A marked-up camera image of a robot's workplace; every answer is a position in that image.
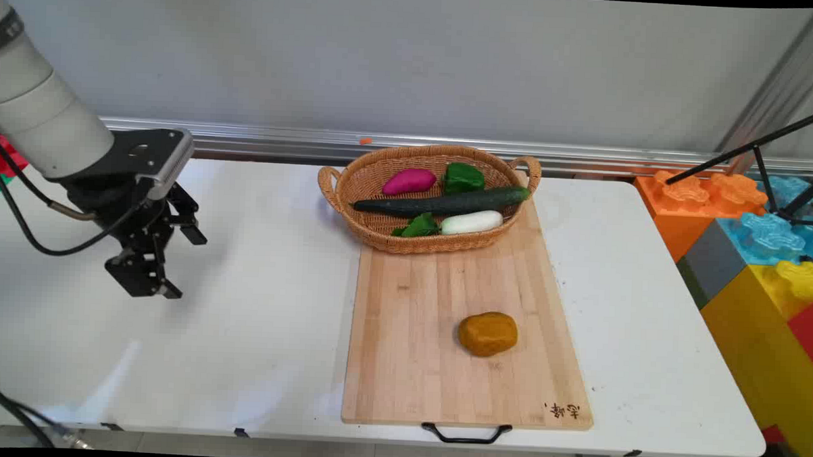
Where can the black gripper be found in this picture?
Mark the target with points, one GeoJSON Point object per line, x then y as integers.
{"type": "Point", "coordinates": [126, 215]}

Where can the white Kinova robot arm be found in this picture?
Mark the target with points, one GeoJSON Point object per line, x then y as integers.
{"type": "Point", "coordinates": [42, 111]}

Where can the woven wicker basket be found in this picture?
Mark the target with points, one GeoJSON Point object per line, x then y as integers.
{"type": "Point", "coordinates": [381, 180]}

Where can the purple sweet potato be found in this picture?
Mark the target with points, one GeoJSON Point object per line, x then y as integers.
{"type": "Point", "coordinates": [409, 181]}

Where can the green leafy vegetable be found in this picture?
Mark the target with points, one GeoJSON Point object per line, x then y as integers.
{"type": "Point", "coordinates": [420, 225]}

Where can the wooden cutting board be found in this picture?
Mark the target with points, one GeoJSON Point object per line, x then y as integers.
{"type": "Point", "coordinates": [429, 351]}

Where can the dark green cucumber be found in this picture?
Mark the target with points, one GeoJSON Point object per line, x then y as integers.
{"type": "Point", "coordinates": [448, 201]}

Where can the green bell pepper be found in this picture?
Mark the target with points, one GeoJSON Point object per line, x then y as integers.
{"type": "Point", "coordinates": [464, 178]}

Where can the white radish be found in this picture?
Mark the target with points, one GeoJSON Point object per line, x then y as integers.
{"type": "Point", "coordinates": [473, 221]}

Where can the brown potato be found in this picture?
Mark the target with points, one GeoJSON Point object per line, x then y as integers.
{"type": "Point", "coordinates": [488, 333]}

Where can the orange giant toy brick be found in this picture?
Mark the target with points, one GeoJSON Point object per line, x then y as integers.
{"type": "Point", "coordinates": [677, 211]}

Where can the blue grey giant toy brick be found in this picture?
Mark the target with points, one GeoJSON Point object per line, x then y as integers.
{"type": "Point", "coordinates": [751, 244]}

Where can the yellow giant toy brick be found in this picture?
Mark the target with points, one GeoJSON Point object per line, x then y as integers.
{"type": "Point", "coordinates": [761, 349]}

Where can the black tripod stand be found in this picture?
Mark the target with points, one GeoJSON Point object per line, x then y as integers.
{"type": "Point", "coordinates": [767, 156]}

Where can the light blue giant toy brick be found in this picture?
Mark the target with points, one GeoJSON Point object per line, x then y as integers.
{"type": "Point", "coordinates": [790, 191]}

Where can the red giant toy brick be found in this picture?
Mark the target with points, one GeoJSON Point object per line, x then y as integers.
{"type": "Point", "coordinates": [805, 330]}

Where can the silver black wrist camera box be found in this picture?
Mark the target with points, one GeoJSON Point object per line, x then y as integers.
{"type": "Point", "coordinates": [153, 157]}

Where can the aluminium wall rail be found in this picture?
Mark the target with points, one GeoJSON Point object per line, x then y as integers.
{"type": "Point", "coordinates": [450, 149]}

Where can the aluminium slanted post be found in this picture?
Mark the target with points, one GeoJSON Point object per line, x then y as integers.
{"type": "Point", "coordinates": [773, 86]}

